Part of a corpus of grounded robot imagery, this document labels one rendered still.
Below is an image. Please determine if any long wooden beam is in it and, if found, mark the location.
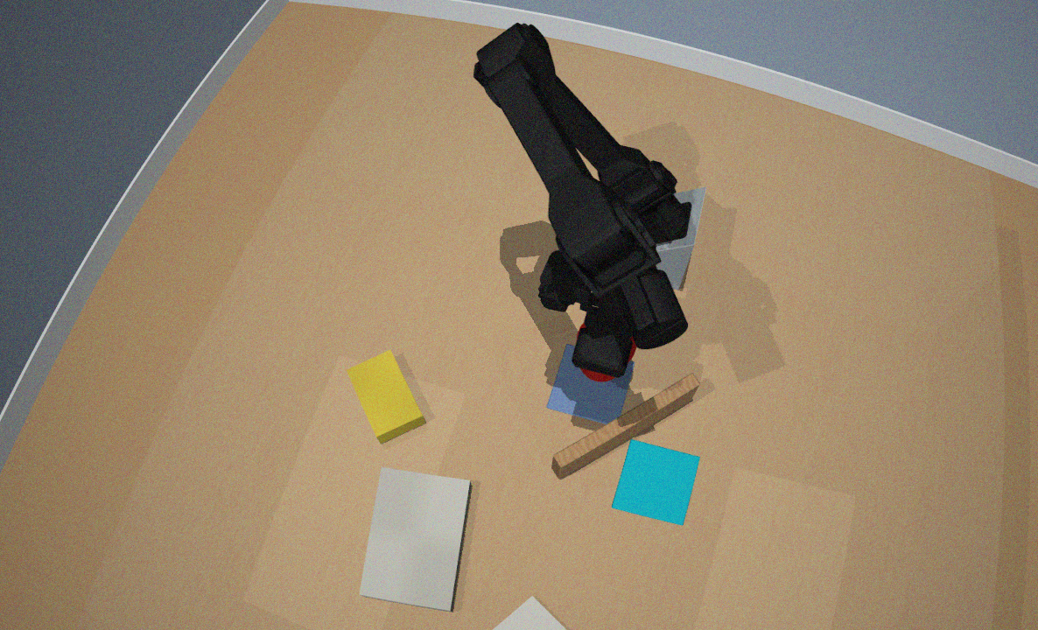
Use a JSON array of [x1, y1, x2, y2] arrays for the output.
[[551, 373, 700, 480]]

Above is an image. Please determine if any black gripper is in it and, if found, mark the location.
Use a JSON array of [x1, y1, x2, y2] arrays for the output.
[[572, 291, 633, 378]]

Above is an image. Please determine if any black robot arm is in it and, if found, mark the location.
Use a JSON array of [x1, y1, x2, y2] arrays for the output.
[[473, 23, 691, 349]]

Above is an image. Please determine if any red cup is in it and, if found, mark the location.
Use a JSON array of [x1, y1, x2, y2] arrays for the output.
[[579, 323, 636, 382]]

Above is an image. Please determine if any grey flat rectangular pad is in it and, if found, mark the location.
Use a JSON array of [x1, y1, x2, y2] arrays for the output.
[[360, 466, 472, 612]]

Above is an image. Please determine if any yellow rectangular block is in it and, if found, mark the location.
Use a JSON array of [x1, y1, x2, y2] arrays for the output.
[[347, 349, 425, 444]]

